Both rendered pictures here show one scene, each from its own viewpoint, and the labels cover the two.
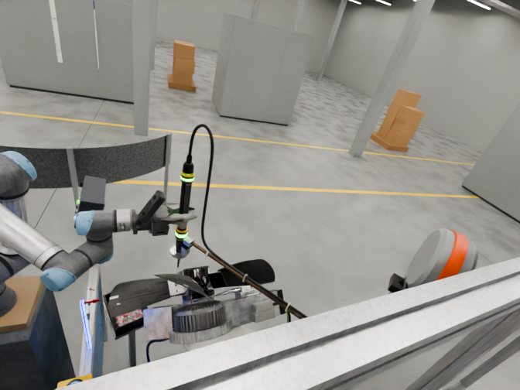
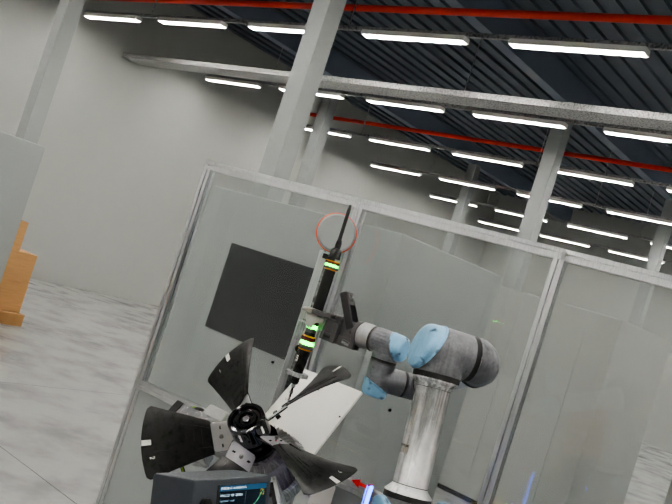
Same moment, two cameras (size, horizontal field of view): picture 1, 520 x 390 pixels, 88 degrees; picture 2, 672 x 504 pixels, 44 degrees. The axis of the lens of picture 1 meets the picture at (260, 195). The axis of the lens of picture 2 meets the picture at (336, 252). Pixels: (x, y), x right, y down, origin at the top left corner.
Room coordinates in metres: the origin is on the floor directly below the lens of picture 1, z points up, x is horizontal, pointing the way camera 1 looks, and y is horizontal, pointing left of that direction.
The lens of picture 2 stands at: (1.85, 2.55, 1.71)
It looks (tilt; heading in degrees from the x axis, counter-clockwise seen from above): 2 degrees up; 245
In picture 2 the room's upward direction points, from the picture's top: 18 degrees clockwise
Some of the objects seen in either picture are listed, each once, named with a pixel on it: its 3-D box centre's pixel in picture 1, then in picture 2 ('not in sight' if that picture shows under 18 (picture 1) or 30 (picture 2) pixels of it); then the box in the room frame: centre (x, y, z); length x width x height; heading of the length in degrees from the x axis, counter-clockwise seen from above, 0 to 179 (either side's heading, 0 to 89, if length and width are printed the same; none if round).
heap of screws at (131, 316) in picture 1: (127, 309); not in sight; (0.81, 0.51, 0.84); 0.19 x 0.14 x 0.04; 46
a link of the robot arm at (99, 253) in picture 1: (96, 248); (383, 379); (0.60, 0.48, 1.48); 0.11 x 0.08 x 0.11; 171
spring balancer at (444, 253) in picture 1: (439, 265); (336, 233); (0.48, -0.41, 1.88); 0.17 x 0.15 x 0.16; 121
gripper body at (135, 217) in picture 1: (151, 220); (343, 330); (0.70, 0.34, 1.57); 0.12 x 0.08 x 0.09; 121
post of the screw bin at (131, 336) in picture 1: (132, 362); not in sight; (0.76, 0.46, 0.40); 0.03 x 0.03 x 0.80; 46
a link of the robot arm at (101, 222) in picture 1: (97, 223); (388, 345); (0.62, 0.48, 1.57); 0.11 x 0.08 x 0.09; 121
